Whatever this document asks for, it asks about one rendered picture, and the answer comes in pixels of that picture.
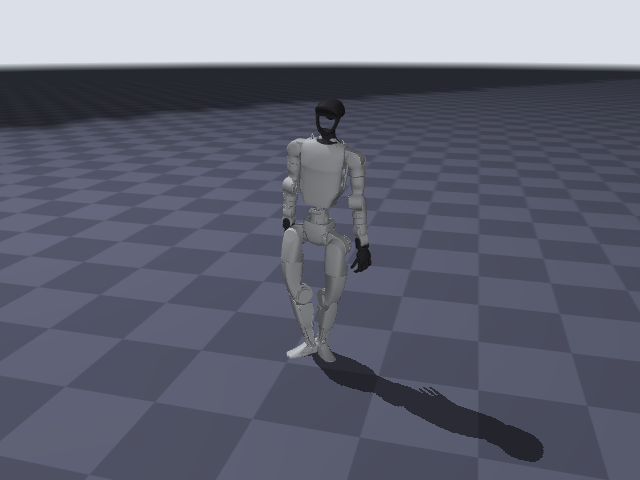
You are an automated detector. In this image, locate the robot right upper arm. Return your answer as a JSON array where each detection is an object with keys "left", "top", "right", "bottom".
[{"left": 282, "top": 138, "right": 306, "bottom": 194}]

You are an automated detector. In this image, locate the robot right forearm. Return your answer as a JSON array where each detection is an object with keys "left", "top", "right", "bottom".
[{"left": 282, "top": 178, "right": 298, "bottom": 226}]

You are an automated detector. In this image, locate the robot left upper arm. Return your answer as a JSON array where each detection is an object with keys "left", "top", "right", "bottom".
[{"left": 345, "top": 148, "right": 366, "bottom": 209}]

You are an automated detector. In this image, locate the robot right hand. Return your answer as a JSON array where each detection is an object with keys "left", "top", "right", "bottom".
[{"left": 283, "top": 218, "right": 295, "bottom": 232}]

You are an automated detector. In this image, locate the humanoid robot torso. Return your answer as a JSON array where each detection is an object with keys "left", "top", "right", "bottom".
[{"left": 300, "top": 133, "right": 350, "bottom": 246}]

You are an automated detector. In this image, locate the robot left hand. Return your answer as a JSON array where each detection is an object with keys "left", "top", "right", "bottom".
[{"left": 350, "top": 238, "right": 371, "bottom": 273}]

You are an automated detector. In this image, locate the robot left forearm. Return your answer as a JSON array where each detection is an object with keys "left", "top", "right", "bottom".
[{"left": 352, "top": 195, "right": 369, "bottom": 247}]

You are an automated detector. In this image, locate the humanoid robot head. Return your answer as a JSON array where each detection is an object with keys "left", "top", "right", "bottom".
[{"left": 315, "top": 98, "right": 345, "bottom": 145}]

